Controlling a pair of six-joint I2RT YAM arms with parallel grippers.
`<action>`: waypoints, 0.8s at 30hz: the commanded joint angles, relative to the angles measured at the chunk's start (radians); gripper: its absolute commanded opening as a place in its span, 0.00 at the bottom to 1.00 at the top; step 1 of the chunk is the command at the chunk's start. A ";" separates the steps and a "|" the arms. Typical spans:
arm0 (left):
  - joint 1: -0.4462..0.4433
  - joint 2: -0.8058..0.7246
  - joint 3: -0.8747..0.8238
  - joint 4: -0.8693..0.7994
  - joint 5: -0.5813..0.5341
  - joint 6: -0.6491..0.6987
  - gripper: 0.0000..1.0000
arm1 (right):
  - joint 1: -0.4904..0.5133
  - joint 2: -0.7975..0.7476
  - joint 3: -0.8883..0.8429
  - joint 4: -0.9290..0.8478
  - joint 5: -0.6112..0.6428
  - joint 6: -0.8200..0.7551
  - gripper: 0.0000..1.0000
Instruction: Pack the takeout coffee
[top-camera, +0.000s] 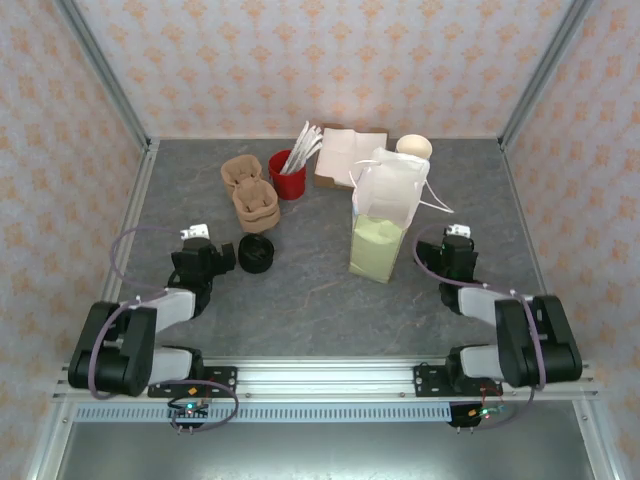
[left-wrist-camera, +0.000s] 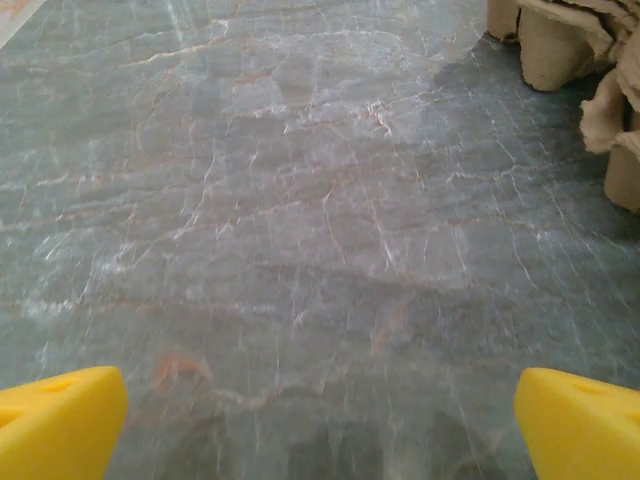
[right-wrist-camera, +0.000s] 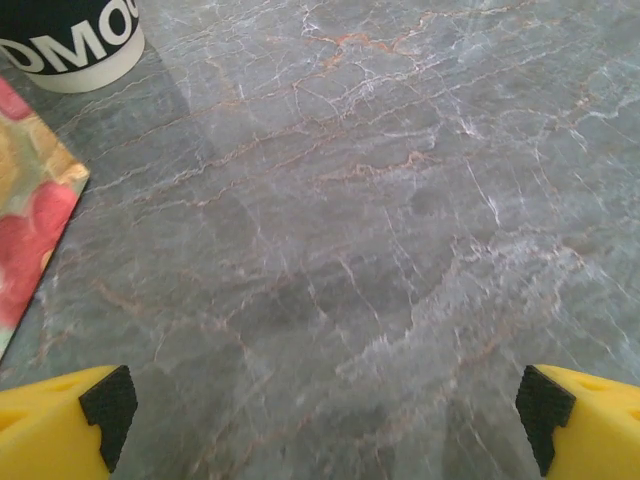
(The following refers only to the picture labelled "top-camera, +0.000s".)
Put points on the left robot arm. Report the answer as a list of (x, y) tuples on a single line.
[(125, 350)]

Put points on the left controller board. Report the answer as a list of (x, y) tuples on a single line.
[(189, 412)]

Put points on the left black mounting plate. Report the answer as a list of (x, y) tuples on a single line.
[(220, 377)]

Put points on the left aluminium frame post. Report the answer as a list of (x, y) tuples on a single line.
[(105, 75)]

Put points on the black mounting plate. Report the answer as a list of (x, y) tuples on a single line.
[(220, 377), (430, 380)]

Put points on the cardboard napkin box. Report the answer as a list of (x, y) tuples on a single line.
[(325, 181)]

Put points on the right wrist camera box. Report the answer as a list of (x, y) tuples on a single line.
[(459, 231)]

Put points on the painted paper carry bag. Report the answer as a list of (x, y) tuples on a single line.
[(375, 245)]

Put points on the controller board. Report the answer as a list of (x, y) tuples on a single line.
[(475, 414), (189, 412)]

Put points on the red straw bucket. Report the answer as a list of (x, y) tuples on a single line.
[(287, 187)]

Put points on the brown pulp cup carrier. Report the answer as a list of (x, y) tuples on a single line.
[(240, 172), (255, 205)]

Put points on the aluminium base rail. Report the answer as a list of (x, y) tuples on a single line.
[(325, 380)]

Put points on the right aluminium frame post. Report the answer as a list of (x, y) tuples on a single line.
[(545, 75)]

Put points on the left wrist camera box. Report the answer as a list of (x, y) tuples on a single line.
[(197, 231)]

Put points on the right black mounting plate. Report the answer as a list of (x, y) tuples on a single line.
[(430, 380)]

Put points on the right controller board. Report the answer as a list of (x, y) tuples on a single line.
[(475, 414)]

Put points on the aluminium frame post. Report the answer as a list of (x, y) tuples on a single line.
[(105, 75), (545, 75)]

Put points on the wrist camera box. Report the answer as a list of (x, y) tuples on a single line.
[(459, 231), (197, 231)]

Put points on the black cup lid stack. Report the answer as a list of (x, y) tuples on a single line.
[(255, 252)]

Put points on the white wrapped straw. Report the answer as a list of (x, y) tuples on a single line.
[(309, 142), (300, 140), (312, 150)]

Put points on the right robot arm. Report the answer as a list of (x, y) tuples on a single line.
[(530, 345)]

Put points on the white napkin stack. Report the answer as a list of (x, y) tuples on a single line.
[(340, 155)]

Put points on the paper cup stack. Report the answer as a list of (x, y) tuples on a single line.
[(412, 145)]

